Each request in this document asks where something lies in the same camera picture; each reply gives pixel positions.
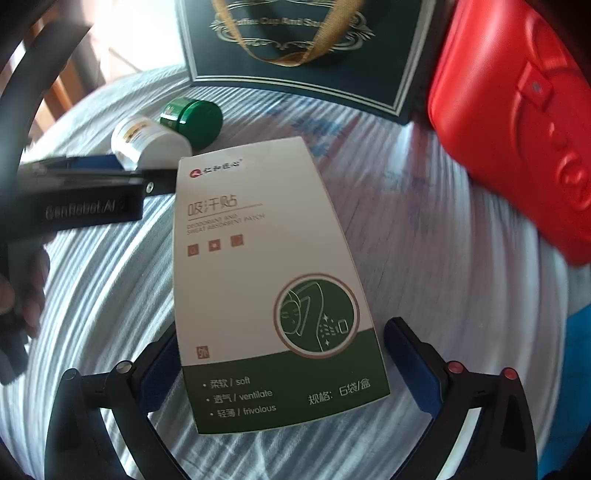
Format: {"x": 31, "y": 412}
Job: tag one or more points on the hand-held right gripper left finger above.
{"x": 159, "y": 383}

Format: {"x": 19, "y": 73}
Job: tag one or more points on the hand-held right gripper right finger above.
{"x": 413, "y": 369}

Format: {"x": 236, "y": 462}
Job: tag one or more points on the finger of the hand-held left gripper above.
{"x": 159, "y": 181}
{"x": 92, "y": 161}

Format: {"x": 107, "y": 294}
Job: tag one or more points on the white plastic bottle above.
{"x": 152, "y": 143}

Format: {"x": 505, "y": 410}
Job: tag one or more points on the white and green box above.
{"x": 258, "y": 258}

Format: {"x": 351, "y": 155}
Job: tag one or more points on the blue plastic crate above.
{"x": 582, "y": 325}

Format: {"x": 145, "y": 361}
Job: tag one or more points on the person's left hand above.
{"x": 27, "y": 295}

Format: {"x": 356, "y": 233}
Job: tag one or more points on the striped bed sheet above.
{"x": 438, "y": 277}

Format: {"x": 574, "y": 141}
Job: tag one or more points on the black gift box gold ribbon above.
{"x": 295, "y": 87}

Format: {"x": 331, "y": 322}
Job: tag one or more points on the red plastic suitcase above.
{"x": 508, "y": 138}

